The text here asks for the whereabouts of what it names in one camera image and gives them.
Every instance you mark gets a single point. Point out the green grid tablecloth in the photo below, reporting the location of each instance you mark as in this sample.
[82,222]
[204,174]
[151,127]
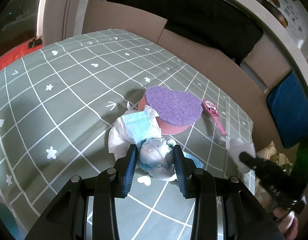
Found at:
[58,104]

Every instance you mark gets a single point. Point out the grey white countertop shelf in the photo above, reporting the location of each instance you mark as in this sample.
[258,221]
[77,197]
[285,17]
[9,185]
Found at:
[65,18]

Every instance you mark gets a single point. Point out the brown cardboard backing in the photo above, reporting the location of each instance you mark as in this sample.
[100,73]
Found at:
[247,83]

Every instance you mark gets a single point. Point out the blue cloth panel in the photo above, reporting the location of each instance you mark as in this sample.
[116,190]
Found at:
[288,107]

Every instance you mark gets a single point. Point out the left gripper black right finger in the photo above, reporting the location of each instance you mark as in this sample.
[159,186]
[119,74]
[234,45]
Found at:
[185,171]

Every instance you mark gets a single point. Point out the black frying pan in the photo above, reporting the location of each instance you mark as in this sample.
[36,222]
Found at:
[274,11]

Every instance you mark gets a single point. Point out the blue white wrapper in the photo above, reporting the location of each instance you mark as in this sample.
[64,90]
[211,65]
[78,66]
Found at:
[141,128]

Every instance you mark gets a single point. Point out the person's right hand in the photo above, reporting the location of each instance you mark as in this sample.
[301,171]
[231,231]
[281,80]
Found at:
[286,221]

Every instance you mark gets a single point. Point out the black cloth panel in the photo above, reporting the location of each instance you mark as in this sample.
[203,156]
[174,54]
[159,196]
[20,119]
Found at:
[212,23]

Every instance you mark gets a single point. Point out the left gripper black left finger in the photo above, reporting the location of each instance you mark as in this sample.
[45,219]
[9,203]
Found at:
[125,168]

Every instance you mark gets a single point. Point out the purple pink heart sponge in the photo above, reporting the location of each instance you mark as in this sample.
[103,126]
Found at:
[176,110]

